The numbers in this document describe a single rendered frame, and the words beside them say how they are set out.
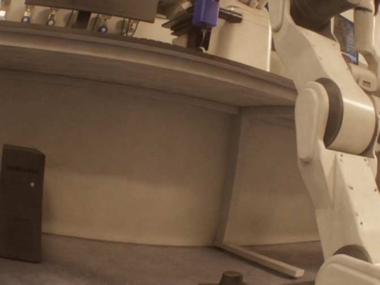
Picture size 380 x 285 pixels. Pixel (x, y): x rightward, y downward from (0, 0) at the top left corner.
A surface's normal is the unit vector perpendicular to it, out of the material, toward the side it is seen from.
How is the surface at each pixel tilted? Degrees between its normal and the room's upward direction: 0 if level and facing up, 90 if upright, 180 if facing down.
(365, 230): 47
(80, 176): 90
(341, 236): 90
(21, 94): 90
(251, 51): 91
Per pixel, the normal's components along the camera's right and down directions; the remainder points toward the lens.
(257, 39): 0.44, 0.07
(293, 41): -0.79, 0.19
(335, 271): -0.94, -0.13
